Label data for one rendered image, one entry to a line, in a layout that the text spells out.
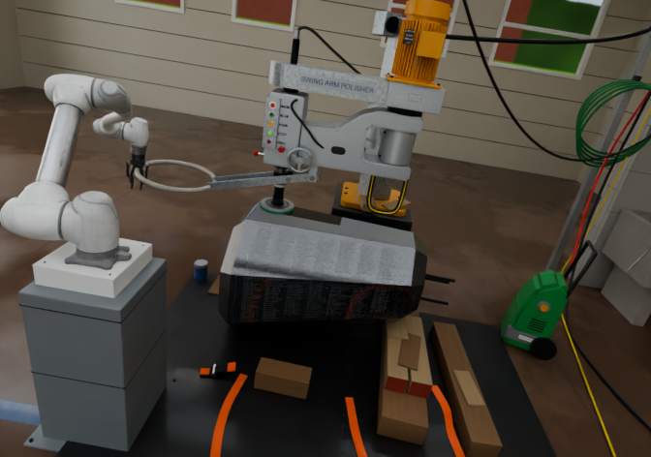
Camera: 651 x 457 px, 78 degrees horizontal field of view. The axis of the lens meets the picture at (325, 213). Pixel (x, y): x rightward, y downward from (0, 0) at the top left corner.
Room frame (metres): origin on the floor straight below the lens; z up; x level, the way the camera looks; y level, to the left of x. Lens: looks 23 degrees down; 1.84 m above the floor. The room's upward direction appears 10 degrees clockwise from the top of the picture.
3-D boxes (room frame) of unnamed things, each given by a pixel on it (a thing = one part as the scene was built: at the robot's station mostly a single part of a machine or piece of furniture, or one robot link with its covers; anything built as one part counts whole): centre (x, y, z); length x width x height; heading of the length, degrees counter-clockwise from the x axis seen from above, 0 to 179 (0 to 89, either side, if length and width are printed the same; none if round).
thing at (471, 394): (1.82, -0.98, 0.13); 0.25 x 0.10 x 0.01; 6
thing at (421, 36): (2.35, -0.35, 1.90); 0.31 x 0.28 x 0.40; 0
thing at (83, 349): (1.41, 0.90, 0.40); 0.50 x 0.50 x 0.80; 89
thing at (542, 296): (2.54, -1.64, 0.43); 0.35 x 0.35 x 0.87; 73
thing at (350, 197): (3.02, -0.35, 0.76); 0.49 x 0.49 x 0.05; 88
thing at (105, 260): (1.41, 0.88, 0.91); 0.22 x 0.18 x 0.06; 93
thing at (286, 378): (1.72, 0.08, 0.07); 0.30 x 0.12 x 0.12; 86
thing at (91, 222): (1.41, 0.90, 1.05); 0.18 x 0.16 x 0.22; 105
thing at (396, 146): (2.37, -0.35, 1.34); 0.19 x 0.19 x 0.20
